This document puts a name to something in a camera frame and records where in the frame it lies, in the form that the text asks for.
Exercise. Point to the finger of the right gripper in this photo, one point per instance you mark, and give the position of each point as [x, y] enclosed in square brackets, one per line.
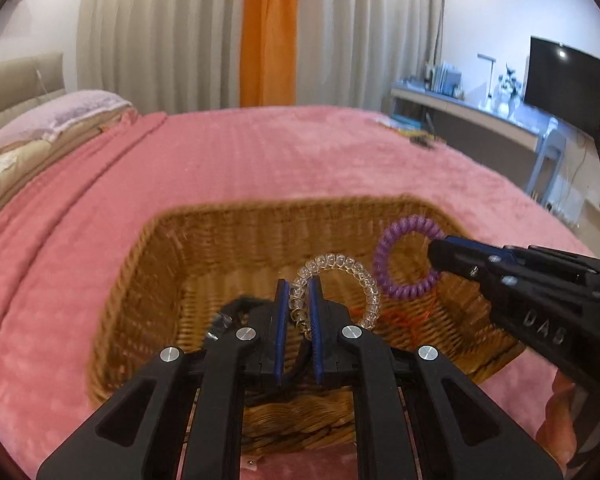
[480, 272]
[463, 249]

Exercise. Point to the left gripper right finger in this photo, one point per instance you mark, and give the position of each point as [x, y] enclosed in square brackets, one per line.
[417, 415]

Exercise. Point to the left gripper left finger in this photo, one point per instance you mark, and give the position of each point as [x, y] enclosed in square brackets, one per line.
[180, 415]

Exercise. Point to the right hand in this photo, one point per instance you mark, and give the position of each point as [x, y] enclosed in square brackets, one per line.
[556, 434]

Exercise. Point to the brown wicker basket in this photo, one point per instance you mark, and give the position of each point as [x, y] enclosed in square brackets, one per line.
[197, 272]

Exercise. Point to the white desk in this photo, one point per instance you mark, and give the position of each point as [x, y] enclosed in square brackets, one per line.
[497, 130]

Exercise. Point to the light blue chair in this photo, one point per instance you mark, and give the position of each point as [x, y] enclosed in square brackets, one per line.
[551, 148]

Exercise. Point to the items on bed corner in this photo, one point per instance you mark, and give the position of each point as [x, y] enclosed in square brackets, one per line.
[414, 134]

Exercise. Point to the white desk lamp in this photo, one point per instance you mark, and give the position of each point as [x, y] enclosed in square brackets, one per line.
[484, 104]

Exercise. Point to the white flower vase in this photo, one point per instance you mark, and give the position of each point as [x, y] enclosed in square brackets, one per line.
[507, 94]

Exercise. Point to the black television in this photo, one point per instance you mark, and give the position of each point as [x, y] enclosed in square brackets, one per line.
[565, 83]

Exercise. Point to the pink bed blanket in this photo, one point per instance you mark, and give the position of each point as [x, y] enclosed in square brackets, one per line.
[64, 236]

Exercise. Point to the orange curtain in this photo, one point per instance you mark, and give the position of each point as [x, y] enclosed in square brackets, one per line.
[268, 55]

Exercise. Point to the beige quilt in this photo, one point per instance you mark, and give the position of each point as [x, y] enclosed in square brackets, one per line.
[34, 157]

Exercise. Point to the lilac pillow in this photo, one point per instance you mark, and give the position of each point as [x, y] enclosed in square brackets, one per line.
[49, 120]

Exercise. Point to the beige curtains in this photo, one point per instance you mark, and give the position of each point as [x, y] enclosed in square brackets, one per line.
[184, 55]

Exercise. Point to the beige headboard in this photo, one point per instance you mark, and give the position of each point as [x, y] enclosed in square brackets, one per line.
[26, 83]

